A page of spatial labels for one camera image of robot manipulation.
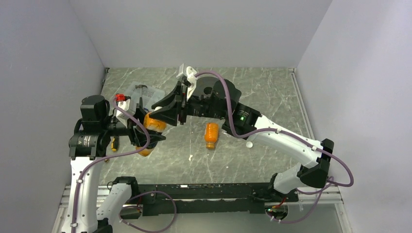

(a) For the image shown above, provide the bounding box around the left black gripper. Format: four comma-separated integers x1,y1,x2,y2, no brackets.
101,102,165,146

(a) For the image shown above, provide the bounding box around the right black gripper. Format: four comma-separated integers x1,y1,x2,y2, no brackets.
149,82,228,127

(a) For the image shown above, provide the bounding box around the large orange blue-label bottle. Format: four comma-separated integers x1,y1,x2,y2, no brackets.
138,112,167,157

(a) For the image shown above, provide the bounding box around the small orange juice bottle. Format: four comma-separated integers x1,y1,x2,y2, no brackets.
204,123,219,150

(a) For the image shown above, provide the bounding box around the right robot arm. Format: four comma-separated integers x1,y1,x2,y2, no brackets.
152,78,334,201

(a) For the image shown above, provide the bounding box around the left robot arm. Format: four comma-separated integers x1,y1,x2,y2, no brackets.
61,95,166,233

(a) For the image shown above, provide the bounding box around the clear plastic tray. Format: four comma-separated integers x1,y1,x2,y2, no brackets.
124,81,166,111

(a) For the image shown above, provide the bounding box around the dark grey perforated spool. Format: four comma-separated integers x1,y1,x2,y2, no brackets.
193,75,222,98

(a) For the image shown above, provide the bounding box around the small hammer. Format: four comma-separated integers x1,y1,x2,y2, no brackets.
135,84,148,109

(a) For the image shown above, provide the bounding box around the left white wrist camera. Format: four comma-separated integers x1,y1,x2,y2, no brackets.
114,94,135,127

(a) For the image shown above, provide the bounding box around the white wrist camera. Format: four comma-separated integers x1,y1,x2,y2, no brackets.
114,94,135,127
176,64,198,100

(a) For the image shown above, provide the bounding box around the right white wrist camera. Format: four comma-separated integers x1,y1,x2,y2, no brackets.
176,64,198,100

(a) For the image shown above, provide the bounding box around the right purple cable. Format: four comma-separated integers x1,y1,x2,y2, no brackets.
193,70,354,225

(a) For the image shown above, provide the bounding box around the purple cable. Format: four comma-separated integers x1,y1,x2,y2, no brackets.
70,98,177,233
193,70,354,225

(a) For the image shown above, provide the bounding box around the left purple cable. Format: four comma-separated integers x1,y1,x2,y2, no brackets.
70,98,177,233

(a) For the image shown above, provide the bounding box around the black base frame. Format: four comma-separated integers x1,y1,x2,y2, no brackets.
106,176,298,216

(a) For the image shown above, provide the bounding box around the aluminium rail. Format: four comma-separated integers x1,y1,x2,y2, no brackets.
59,185,343,208

